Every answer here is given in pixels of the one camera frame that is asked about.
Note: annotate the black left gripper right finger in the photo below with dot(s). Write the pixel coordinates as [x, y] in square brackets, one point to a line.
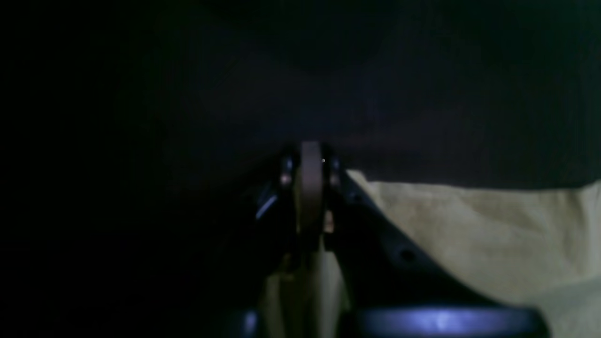
[396, 290]

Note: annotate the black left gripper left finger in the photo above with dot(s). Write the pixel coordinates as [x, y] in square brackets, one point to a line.
[249, 234]

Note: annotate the light green T-shirt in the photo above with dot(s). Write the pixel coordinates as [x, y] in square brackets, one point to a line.
[537, 248]

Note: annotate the black table cloth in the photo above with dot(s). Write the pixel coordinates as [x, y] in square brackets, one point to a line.
[120, 119]

